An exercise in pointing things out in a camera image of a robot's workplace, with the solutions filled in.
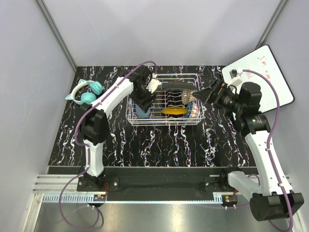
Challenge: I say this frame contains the white wire dish rack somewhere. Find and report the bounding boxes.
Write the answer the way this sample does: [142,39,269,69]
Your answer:
[126,73,204,126]

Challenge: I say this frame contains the aluminium front rail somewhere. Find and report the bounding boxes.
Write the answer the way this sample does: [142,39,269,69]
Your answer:
[33,174,238,204]

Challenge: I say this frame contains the white dry-erase board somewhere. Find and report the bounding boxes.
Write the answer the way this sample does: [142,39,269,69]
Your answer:
[222,45,295,113]

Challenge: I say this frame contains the light blue cup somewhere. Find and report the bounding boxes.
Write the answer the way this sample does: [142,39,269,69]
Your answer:
[135,104,151,118]

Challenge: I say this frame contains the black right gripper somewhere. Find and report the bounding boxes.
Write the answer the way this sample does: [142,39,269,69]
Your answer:
[192,78,245,115]

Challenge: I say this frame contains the blue triangle patterned bowl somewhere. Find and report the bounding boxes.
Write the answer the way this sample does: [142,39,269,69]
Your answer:
[184,101,199,119]

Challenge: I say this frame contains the yellow patterned plate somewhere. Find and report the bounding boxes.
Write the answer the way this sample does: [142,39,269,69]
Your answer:
[161,106,188,115]

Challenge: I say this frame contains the brown patterned bowl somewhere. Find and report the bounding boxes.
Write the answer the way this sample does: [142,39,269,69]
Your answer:
[182,89,196,105]

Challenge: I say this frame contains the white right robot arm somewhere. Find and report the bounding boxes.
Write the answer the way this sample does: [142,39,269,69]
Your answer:
[193,80,304,221]

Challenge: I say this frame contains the teal cat-ear headphones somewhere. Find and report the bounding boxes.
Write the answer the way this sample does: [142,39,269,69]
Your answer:
[65,79,104,105]

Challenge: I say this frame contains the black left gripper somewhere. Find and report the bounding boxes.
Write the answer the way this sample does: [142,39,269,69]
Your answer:
[129,84,157,113]

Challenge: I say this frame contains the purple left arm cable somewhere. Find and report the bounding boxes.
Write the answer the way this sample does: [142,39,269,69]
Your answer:
[58,60,159,229]

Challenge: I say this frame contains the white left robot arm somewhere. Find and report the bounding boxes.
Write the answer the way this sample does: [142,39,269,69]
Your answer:
[74,62,161,191]

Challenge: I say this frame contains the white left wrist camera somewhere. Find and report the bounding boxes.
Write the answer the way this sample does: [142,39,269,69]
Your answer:
[146,78,162,93]

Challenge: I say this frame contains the black floral square plate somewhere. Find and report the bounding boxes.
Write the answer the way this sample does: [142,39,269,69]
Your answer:
[162,82,197,90]

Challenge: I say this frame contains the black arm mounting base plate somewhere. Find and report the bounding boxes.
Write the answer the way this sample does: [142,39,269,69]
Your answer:
[77,167,236,203]

